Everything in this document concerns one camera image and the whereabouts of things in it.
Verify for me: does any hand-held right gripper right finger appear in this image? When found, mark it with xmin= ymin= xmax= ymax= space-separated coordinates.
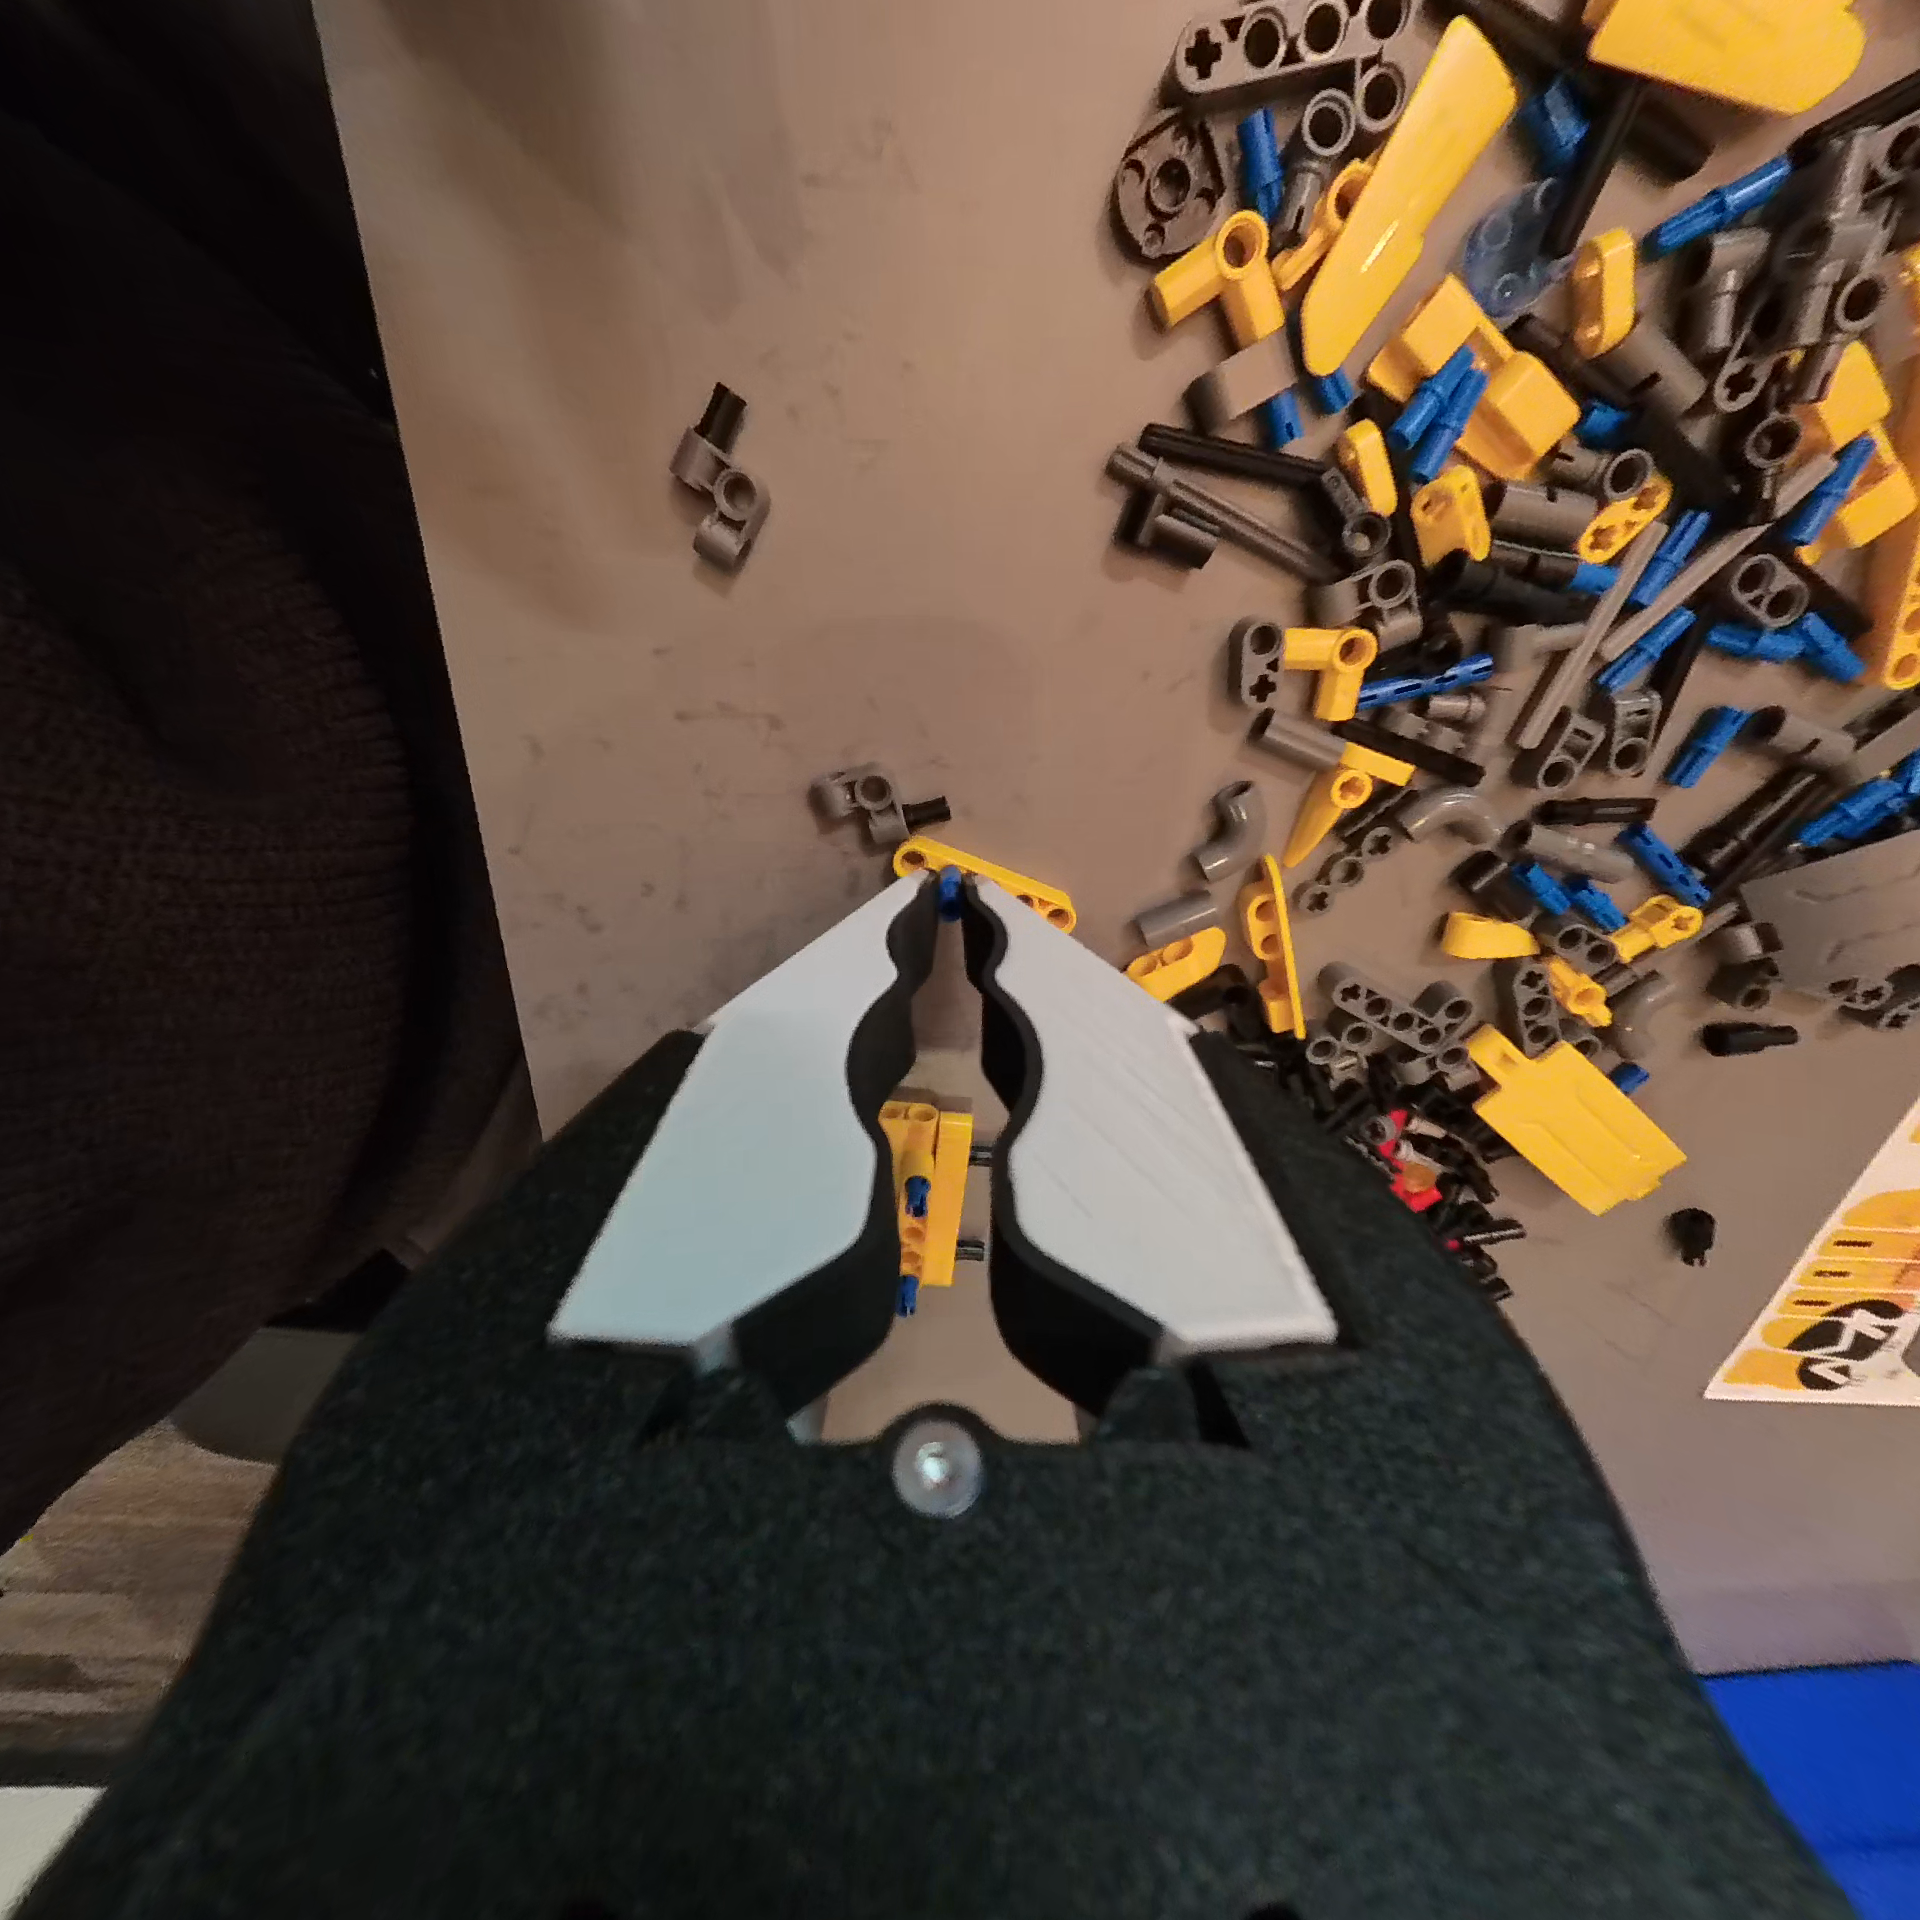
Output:
xmin=957 ymin=874 xmax=1341 ymax=1418

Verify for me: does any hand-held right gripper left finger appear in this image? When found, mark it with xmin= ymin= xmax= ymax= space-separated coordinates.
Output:
xmin=543 ymin=866 xmax=947 ymax=1415

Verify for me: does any yellow thin holed beam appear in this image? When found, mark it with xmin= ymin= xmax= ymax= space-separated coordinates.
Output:
xmin=891 ymin=837 xmax=1079 ymax=934

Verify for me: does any yellow beam assembly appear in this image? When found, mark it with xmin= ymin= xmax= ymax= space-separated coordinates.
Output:
xmin=877 ymin=1099 xmax=993 ymax=1319

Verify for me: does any grey connector with black pin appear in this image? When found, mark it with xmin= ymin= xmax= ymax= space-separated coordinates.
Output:
xmin=670 ymin=382 xmax=773 ymax=570
xmin=812 ymin=760 xmax=953 ymax=852

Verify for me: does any pile of toy building pieces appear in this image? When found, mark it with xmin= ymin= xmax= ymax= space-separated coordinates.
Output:
xmin=1107 ymin=0 xmax=1920 ymax=1307

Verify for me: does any yellow grey sticker sheet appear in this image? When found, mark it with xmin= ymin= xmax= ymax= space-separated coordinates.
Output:
xmin=1705 ymin=1101 xmax=1920 ymax=1407

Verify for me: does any blue plastic bin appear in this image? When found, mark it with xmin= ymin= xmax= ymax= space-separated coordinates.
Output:
xmin=1699 ymin=1656 xmax=1920 ymax=1920

